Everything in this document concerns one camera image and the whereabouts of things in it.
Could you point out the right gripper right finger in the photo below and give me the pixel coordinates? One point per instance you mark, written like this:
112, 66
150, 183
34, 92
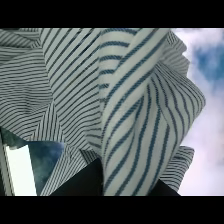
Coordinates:
163, 189

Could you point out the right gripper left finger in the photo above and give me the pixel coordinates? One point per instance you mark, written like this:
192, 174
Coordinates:
88, 181

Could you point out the striped white shirt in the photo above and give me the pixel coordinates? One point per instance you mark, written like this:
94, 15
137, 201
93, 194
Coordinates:
110, 93

